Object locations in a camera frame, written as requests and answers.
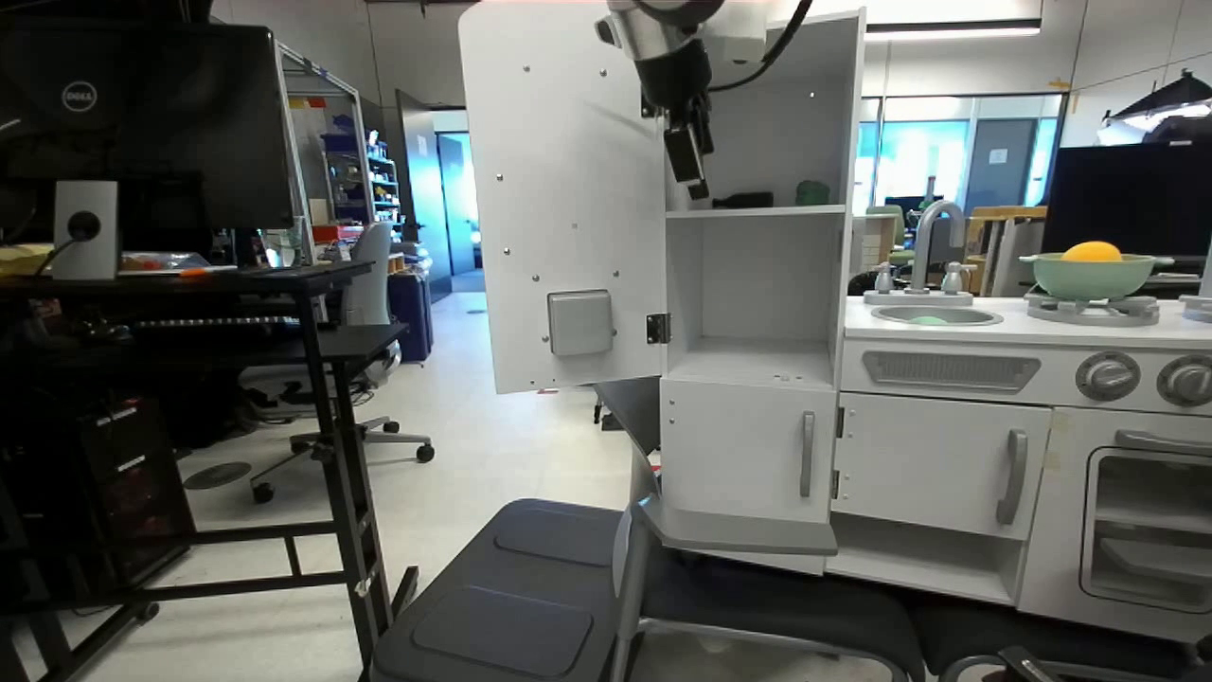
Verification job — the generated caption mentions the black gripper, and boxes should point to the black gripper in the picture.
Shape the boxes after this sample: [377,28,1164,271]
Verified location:
[638,42,714,208]

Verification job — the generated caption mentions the black bottle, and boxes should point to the black bottle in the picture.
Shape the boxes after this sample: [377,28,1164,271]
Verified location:
[714,189,778,208]

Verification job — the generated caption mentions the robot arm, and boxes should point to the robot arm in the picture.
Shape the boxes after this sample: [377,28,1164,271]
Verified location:
[595,0,724,201]

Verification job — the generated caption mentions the grey toy faucet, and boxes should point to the grey toy faucet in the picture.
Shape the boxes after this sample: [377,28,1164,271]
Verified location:
[865,201,972,310]

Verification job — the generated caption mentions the white office chair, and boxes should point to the white office chair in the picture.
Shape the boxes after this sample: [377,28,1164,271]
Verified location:
[238,219,438,508]

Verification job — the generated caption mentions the white toy kitchen unit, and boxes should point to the white toy kitchen unit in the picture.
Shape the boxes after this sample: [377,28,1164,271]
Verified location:
[659,11,1212,640]

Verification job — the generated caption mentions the light green bowl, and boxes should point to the light green bowl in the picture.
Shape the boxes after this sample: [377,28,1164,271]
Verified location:
[1032,256,1159,302]

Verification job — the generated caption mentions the yellow toy lemon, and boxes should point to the yellow toy lemon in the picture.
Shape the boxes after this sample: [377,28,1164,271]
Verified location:
[1062,240,1125,264]

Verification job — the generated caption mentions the black computer desk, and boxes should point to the black computer desk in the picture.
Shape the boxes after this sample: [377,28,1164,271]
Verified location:
[0,264,395,682]

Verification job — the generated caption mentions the black monitor on right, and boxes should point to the black monitor on right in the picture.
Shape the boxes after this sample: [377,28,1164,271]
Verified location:
[1047,147,1212,259]

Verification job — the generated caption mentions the black keyboard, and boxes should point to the black keyboard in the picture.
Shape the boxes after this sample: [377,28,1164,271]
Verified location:
[132,314,300,338]

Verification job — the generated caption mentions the black Dell monitor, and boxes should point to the black Dell monitor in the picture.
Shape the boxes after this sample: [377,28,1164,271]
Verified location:
[0,18,292,256]

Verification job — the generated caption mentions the white speaker box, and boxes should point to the white speaker box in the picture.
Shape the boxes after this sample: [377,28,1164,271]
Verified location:
[53,182,116,282]

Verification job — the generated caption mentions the black computer tower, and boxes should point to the black computer tower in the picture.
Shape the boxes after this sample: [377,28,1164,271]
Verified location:
[0,396,192,603]

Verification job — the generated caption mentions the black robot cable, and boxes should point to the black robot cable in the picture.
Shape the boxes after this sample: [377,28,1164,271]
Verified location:
[704,0,818,100]

